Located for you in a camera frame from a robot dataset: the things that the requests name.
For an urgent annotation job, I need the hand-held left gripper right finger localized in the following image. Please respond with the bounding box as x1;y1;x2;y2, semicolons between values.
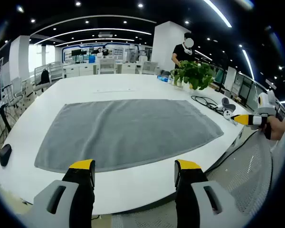
174;159;238;228

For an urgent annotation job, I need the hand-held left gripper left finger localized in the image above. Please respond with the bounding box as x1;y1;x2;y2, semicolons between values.
33;159;96;228

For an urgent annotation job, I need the grey towel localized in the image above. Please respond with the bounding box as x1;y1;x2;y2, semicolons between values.
34;99;224;173

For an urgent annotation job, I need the person's right hand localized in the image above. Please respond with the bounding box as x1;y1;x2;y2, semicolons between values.
261;115;285;141

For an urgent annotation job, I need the white and grey headset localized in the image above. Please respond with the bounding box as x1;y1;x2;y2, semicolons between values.
221;97;237;120

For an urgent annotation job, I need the white mesh chair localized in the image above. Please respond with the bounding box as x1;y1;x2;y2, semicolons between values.
204;132;277;217

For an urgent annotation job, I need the white table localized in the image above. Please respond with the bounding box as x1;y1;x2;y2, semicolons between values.
0;73;252;216

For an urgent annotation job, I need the green potted plant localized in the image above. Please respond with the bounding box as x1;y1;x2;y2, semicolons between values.
170;60;215;91

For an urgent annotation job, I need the black case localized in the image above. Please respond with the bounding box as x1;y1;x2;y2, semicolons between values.
0;143;12;167

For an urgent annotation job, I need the blue packet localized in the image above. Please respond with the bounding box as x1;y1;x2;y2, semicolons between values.
156;74;172;83

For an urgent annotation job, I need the white built-in power strip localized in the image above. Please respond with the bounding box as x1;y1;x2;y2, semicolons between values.
92;88;136;94

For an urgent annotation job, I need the black backpack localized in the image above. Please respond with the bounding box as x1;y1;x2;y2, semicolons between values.
39;68;51;85

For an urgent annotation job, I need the black cable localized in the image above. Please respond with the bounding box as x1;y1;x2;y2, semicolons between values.
191;95;223;113

